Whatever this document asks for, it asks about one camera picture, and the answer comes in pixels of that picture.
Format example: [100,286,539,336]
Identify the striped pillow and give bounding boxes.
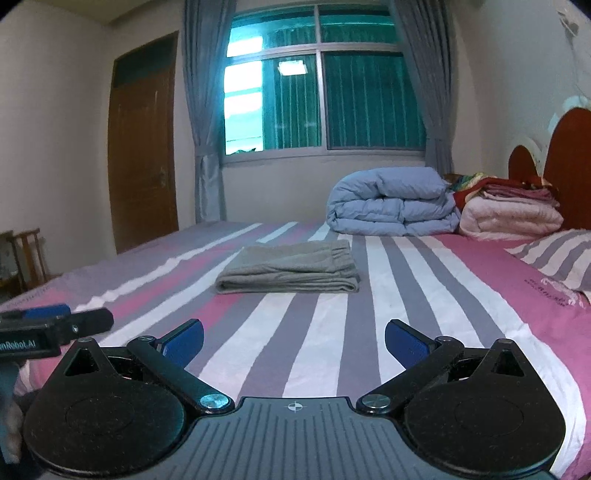
[505,228,591,292]

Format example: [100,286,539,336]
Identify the brown wooden door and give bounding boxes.
[106,31,181,255]

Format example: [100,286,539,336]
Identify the folded light blue comforter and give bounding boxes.
[325,167,463,237]

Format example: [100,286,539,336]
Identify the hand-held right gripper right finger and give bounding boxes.
[357,318,533,414]

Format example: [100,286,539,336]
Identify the folded pale pink blanket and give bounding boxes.
[459,194,565,240]

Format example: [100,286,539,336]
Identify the wooden chair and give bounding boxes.
[0,228,49,297]

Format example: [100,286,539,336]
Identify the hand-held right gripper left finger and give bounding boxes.
[62,318,234,414]

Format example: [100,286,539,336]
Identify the folded red patterned blanket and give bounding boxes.
[445,172,562,209]

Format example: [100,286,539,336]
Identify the grey blue curtain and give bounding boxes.
[182,0,239,225]
[389,0,459,177]

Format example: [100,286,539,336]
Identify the brown wooden headboard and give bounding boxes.
[508,107,591,232]

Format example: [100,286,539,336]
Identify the grey pants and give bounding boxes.
[215,239,361,295]

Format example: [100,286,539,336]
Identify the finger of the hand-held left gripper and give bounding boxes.
[0,304,71,322]
[48,308,115,346]

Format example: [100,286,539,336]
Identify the white wall fixture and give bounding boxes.
[556,6,583,38]

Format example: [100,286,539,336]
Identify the pink grey striped bed sheet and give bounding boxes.
[0,220,591,479]

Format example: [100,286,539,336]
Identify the window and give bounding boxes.
[223,4,428,157]

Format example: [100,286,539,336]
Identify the person's left forearm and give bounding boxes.
[0,359,27,464]

